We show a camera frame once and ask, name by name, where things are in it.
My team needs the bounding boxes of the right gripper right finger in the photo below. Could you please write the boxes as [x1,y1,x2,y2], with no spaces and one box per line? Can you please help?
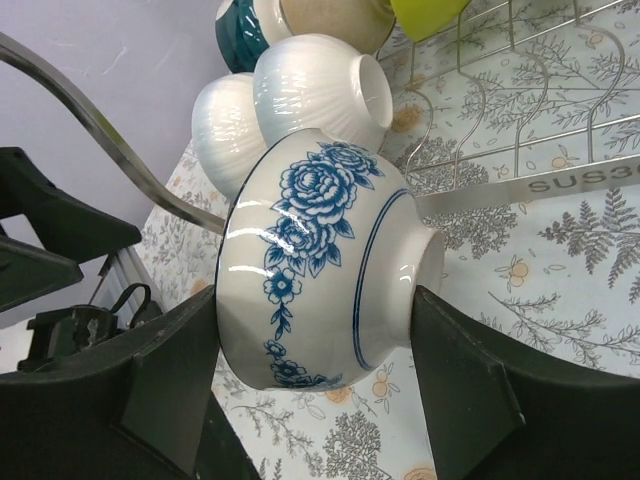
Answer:
[410,286,639,479]

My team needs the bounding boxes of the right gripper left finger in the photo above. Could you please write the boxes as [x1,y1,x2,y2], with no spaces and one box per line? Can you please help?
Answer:
[1,287,219,479]

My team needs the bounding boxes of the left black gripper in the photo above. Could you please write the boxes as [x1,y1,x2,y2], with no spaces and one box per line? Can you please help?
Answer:
[1,147,163,373]

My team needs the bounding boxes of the blue floral white bowl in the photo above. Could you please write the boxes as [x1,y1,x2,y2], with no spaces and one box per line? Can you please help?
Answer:
[215,128,445,391]

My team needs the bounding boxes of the steel two-tier dish rack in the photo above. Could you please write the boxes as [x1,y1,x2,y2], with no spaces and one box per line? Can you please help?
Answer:
[0,0,640,236]

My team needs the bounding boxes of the white ribbed bowl front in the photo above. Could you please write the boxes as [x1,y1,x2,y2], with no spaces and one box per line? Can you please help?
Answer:
[191,73,267,201]

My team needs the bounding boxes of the white ribbed bowl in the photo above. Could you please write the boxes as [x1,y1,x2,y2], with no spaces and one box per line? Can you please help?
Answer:
[253,34,393,153]
[191,73,267,201]

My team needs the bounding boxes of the teal blue bowl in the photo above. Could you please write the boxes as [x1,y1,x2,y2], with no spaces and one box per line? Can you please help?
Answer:
[215,0,269,74]

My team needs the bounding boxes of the floral table mat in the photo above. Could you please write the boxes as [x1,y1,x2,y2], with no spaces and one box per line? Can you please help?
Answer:
[139,0,640,480]

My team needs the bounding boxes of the beige floral bowl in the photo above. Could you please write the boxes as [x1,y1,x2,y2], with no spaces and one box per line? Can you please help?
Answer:
[251,0,396,54]

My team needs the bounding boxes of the lime green bowl left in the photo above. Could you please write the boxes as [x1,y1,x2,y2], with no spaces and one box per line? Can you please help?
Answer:
[391,0,470,42]

